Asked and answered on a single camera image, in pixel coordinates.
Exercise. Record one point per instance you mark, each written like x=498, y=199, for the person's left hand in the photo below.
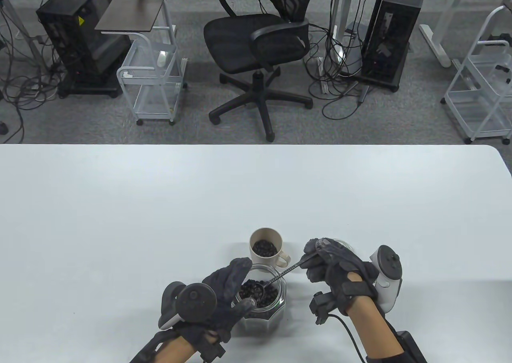
x=228, y=283

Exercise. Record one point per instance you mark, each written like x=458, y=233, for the person's right hand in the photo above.
x=344, y=267

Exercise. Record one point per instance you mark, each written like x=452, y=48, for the round glass jar lid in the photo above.
x=343, y=243

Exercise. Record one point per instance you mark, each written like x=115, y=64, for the small coffee beans heap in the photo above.
x=264, y=249

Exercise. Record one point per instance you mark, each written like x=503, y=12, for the octagonal glass jar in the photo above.
x=264, y=321

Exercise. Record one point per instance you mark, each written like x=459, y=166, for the black measuring scoop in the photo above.
x=286, y=271

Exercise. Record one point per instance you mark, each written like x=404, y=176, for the person's left forearm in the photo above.
x=176, y=349

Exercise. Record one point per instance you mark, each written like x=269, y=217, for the person's right forearm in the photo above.
x=372, y=327

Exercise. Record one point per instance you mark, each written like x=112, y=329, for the black forearm battery pack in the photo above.
x=412, y=347

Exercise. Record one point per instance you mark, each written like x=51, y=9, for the black white left hand controller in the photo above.
x=196, y=301

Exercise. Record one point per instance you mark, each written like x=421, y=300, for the black white hand controller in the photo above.
x=196, y=301
x=388, y=267

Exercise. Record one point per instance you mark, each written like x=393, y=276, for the black white right hand controller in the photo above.
x=388, y=267

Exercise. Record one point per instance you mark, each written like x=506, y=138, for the white power strip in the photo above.
x=323, y=85

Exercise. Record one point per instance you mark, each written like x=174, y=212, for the white cart with brown-top table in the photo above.
x=140, y=79

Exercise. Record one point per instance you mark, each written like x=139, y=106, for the black mesh office chair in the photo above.
x=240, y=39

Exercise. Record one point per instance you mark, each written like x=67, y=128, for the white desk column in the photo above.
x=340, y=3

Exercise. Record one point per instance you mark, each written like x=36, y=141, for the black computer tower yellow sticker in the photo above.
x=76, y=39

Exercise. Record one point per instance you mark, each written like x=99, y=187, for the brown top side table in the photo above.
x=132, y=11

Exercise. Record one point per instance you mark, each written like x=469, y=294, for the grey desk leg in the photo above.
x=30, y=45

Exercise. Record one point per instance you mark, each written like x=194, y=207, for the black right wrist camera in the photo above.
x=322, y=307

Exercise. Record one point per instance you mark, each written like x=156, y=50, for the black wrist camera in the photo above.
x=212, y=349
x=322, y=307

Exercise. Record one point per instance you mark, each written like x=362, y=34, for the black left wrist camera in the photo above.
x=212, y=349

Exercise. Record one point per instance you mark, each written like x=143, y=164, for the white desk frame dark top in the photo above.
x=434, y=43

